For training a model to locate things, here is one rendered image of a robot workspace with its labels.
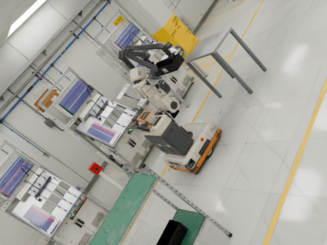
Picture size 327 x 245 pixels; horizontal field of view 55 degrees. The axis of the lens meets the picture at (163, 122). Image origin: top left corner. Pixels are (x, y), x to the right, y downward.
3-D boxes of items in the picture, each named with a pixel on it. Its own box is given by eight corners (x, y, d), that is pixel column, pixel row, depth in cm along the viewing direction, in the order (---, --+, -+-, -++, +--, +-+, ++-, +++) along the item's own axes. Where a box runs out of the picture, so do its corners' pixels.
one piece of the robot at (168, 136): (190, 163, 382) (141, 120, 353) (169, 159, 431) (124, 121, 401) (205, 141, 392) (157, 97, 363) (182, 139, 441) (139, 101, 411)
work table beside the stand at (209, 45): (251, 94, 419) (213, 51, 391) (219, 98, 481) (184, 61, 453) (267, 69, 432) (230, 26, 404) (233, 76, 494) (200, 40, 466)
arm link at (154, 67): (121, 56, 371) (120, 54, 361) (127, 46, 372) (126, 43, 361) (155, 74, 371) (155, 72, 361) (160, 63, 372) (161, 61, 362)
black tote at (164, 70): (156, 77, 425) (150, 71, 421) (163, 67, 430) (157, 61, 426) (177, 70, 374) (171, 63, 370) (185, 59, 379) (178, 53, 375)
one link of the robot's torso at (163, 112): (174, 125, 394) (160, 112, 386) (164, 125, 420) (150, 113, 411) (185, 108, 402) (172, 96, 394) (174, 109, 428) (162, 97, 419)
